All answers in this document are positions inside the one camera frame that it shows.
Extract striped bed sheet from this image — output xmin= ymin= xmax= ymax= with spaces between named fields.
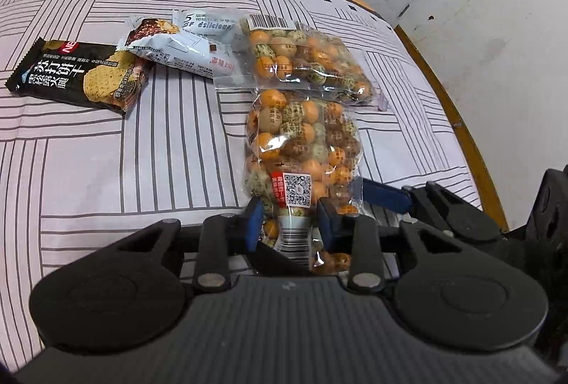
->
xmin=0 ymin=0 xmax=484 ymax=371

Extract white snack bar packet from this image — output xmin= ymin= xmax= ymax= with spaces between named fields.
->
xmin=172 ymin=8 xmax=249 ymax=45
xmin=118 ymin=15 xmax=234 ymax=80

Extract clear bag of coated peanuts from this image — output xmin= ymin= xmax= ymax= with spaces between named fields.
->
xmin=213 ymin=12 xmax=390 ymax=112
xmin=245 ymin=87 xmax=365 ymax=276

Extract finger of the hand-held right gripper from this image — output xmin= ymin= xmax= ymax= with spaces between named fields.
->
xmin=361 ymin=177 xmax=503 ymax=243

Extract black cracker packet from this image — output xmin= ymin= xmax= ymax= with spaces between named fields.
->
xmin=4 ymin=37 xmax=151 ymax=115

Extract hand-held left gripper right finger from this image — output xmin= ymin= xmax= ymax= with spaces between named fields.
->
xmin=316 ymin=198 xmax=482 ymax=293

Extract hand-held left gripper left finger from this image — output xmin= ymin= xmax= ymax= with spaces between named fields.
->
xmin=111 ymin=198 xmax=266 ymax=292

